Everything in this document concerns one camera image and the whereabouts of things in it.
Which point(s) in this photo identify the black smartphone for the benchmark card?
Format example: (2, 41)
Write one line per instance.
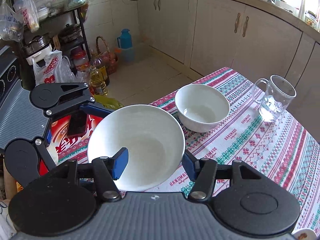
(77, 126)

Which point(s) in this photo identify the yellow cooking oil bottle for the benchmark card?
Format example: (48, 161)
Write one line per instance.
(97, 82)

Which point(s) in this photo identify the blue thermos jug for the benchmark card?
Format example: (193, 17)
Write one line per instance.
(124, 41)

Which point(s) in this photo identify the red snack package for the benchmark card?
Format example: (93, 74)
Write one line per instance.
(67, 137)

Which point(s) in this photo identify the wicker basket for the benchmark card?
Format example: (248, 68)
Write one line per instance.
(108, 57)

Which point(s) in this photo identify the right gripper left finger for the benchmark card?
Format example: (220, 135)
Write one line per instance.
(97, 177)

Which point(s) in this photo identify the red white plastic bag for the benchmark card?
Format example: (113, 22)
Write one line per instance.
(50, 72)

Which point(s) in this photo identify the small white bowl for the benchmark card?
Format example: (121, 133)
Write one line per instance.
(201, 107)

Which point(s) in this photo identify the white plate with fruit print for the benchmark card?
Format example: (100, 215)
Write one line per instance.
(304, 234)

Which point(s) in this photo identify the hanging clear plastic bag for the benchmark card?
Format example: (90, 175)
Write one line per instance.
(28, 10)

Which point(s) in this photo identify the clear glass mug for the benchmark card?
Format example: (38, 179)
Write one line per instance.
(278, 95)

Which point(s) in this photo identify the large white bowl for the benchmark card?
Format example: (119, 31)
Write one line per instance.
(153, 137)

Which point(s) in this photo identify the black cooking pot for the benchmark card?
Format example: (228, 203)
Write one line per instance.
(70, 33)

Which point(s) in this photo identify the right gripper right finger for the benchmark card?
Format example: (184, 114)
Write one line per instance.
(205, 172)

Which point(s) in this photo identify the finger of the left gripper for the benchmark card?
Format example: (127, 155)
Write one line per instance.
(58, 100)
(23, 157)

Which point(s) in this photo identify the black metal shelf rack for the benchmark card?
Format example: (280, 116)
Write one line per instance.
(54, 24)

